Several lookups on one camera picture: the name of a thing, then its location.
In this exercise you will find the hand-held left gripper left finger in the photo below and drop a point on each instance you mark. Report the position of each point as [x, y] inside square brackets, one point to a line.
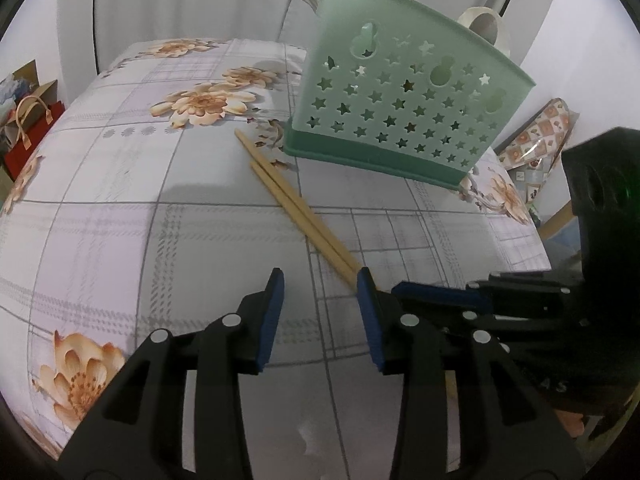
[272, 315]

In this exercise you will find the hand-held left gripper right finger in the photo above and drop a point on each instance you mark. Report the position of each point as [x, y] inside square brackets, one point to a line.
[367, 315]

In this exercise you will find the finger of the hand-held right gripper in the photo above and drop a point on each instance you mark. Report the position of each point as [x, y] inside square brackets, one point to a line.
[440, 292]
[465, 322]

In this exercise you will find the green star-holed utensil holder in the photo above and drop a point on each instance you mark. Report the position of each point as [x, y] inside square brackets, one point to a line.
[400, 85]

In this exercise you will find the person's right hand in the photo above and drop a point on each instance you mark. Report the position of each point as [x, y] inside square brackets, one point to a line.
[570, 421]

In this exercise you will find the wooden chair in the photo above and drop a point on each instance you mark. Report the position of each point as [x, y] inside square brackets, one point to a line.
[555, 222]

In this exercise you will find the checkered chair cushion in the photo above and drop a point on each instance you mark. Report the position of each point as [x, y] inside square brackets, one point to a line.
[540, 140]

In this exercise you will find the floral checked tablecloth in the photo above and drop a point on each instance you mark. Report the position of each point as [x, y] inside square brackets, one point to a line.
[125, 235]

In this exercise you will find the white ceramic spoon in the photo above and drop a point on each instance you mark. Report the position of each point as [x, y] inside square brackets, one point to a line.
[472, 16]

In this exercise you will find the red gift bag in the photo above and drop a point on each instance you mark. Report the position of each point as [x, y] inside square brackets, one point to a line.
[20, 155]

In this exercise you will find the grey curtain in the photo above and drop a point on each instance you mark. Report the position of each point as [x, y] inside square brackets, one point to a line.
[175, 0]

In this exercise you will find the cardboard box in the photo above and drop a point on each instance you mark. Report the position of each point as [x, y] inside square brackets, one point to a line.
[27, 74]

